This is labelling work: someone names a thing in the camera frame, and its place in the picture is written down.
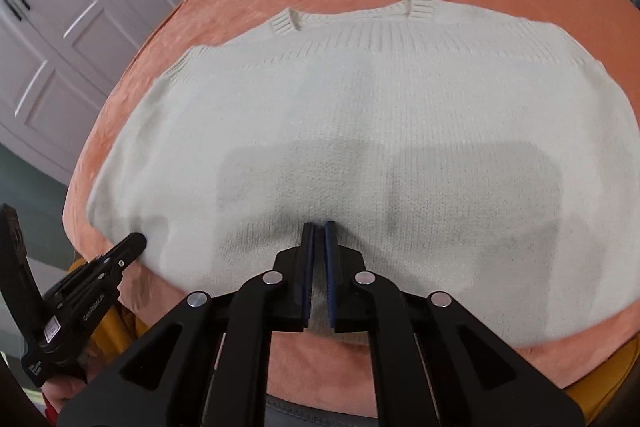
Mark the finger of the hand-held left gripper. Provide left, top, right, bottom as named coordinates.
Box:
left=75, top=233, right=148, bottom=289
left=0, top=203, right=45, bottom=348

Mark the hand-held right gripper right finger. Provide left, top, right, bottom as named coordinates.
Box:
left=324, top=221, right=586, bottom=427

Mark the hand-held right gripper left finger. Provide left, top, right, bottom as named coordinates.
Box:
left=57, top=221, right=316, bottom=427

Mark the cream knit cardigan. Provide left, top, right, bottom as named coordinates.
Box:
left=86, top=0, right=640, bottom=349

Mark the person's left hand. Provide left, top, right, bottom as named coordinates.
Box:
left=42, top=374, right=87, bottom=415

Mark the white panelled wardrobe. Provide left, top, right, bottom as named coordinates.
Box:
left=0, top=0, right=222, bottom=188

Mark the person's yellow garment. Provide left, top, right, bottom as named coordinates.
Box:
left=65, top=257, right=640, bottom=425

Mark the grey bed frame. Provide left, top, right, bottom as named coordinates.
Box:
left=264, top=393, right=381, bottom=427

